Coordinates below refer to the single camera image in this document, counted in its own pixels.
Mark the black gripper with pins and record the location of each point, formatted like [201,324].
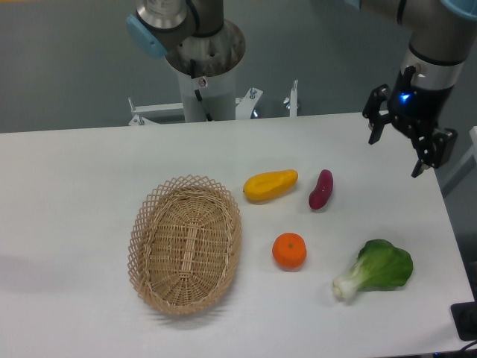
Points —
[414,112]

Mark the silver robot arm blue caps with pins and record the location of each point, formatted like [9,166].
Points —
[199,43]

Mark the yellow mango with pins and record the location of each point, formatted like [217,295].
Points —
[269,185]

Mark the purple sweet potato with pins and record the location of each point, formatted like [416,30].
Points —
[320,195]

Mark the green bok choy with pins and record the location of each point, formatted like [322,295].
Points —
[379,265]

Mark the orange tangerine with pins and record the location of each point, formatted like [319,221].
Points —
[289,251]

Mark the black box at table edge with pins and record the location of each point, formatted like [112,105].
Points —
[464,316]

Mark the woven wicker basket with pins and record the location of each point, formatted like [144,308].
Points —
[185,245]

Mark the white metal base frame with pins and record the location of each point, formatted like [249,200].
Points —
[245,108]

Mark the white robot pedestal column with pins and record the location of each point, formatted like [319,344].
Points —
[217,92]

